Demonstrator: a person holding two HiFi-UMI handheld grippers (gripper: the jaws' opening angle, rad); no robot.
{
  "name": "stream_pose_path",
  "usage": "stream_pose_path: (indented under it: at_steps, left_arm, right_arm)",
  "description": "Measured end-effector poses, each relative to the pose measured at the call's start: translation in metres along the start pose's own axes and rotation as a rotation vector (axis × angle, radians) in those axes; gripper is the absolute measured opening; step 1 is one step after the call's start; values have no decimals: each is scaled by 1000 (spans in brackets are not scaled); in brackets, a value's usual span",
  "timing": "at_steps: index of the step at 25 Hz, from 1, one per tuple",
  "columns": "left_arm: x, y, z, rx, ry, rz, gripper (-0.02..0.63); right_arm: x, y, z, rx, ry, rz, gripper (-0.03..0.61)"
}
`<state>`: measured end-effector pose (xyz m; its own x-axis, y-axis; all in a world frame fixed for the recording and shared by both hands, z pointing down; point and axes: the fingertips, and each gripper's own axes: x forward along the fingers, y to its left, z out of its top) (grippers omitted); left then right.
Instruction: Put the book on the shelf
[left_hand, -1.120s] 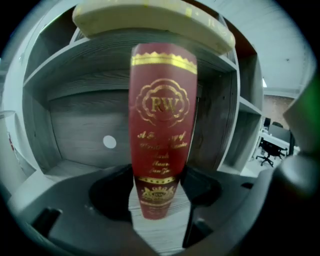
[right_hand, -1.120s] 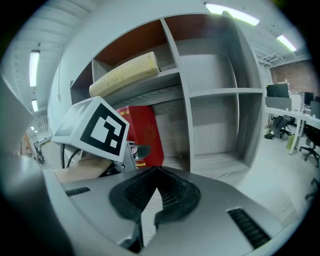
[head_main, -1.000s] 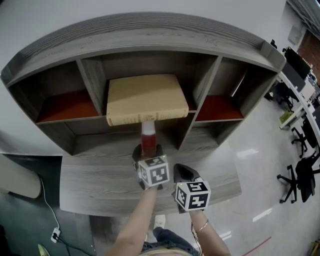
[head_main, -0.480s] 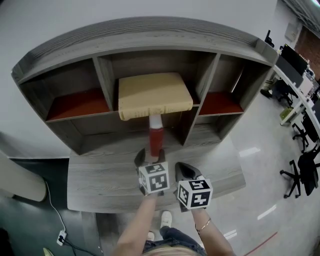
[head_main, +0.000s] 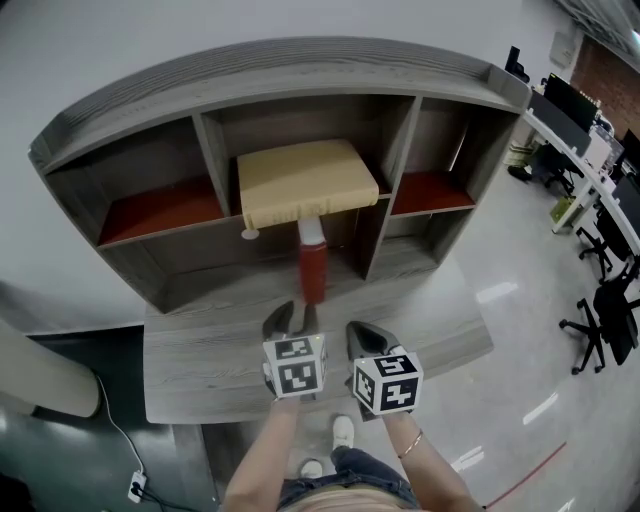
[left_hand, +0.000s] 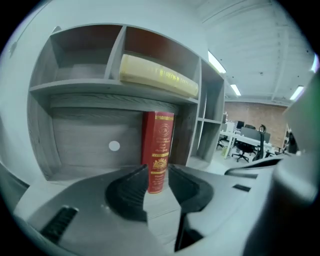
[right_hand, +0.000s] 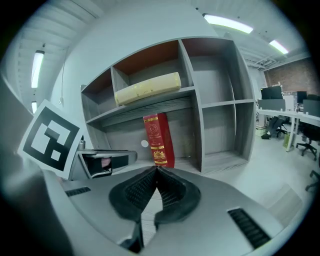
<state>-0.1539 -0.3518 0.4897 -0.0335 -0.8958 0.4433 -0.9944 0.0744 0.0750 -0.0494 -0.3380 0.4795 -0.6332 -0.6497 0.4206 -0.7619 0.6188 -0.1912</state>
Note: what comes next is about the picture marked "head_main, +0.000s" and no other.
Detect black desk partition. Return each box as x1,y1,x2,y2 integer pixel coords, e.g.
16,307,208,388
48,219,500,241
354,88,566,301
526,89,594,157

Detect long white office desk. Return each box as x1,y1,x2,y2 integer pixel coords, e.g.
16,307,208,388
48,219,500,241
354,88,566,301
523,106,640,254

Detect grey wooden shelf unit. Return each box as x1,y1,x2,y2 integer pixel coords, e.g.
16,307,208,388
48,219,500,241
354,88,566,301
28,35,532,316

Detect beige padded column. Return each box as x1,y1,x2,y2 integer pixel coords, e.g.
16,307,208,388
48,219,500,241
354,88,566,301
0,318,104,419

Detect blue jeans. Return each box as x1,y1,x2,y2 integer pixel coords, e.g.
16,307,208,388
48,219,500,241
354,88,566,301
277,445,419,511

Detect white power strip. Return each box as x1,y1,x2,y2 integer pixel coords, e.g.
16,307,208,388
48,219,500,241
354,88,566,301
126,469,148,503

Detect black office chair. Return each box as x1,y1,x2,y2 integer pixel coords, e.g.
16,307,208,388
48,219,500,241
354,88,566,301
558,272,640,377
528,143,584,197
575,207,632,287

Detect thin gold bracelet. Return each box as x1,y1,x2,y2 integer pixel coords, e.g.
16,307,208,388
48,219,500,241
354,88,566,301
397,428,425,460

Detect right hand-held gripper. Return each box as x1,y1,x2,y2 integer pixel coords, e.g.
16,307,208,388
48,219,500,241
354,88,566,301
344,321,425,422

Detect person's left forearm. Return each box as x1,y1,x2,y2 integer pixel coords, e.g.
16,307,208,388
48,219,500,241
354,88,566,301
219,397,302,512

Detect black power cable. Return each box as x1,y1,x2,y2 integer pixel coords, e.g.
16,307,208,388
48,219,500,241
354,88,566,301
138,488,222,507

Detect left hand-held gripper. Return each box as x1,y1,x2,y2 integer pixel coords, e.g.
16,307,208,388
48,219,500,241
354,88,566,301
262,301,330,402

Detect white power cable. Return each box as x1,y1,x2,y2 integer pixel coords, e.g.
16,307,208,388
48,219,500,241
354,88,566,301
93,373,147,474

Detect person's right forearm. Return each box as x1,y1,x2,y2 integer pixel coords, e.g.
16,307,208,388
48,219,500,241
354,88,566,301
382,411,485,512

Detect green box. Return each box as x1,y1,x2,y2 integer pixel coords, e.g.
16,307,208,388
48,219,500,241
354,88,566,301
548,195,574,224

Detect white wall box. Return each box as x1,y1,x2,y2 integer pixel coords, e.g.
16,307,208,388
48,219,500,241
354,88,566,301
549,30,577,67

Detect tan hardcover book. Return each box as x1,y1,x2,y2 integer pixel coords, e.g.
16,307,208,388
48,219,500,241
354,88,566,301
235,138,381,231

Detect black computer monitor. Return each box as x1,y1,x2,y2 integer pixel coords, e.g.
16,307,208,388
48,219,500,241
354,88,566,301
543,72,597,134
611,174,640,222
504,45,531,84

